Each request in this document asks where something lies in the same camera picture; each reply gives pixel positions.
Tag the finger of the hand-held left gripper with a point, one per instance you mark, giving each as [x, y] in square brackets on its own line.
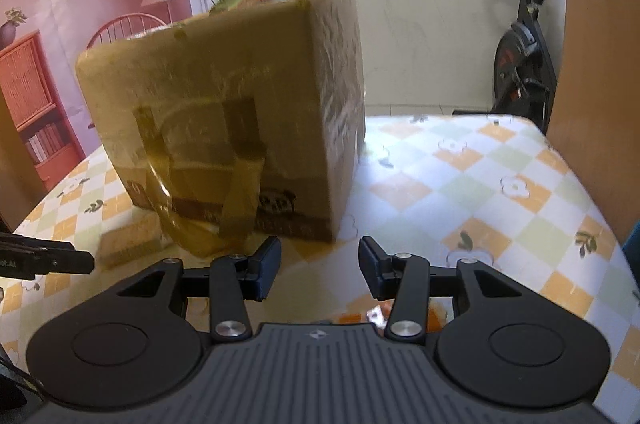
[60, 263]

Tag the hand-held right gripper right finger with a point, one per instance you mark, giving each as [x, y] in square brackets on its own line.
[372, 274]

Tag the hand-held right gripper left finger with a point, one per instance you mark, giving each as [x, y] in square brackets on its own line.
[265, 271]

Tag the brown cardboard box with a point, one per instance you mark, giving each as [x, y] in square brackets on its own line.
[225, 69]

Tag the orange snack packet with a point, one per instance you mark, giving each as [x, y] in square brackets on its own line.
[352, 318]

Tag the checked floral tablecloth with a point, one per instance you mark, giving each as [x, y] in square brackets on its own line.
[475, 184]

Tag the printed room backdrop cloth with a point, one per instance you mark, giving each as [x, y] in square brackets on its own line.
[75, 29]

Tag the black exercise bike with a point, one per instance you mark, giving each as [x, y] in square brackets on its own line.
[525, 54]

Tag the wooden panel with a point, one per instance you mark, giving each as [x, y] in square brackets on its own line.
[600, 54]

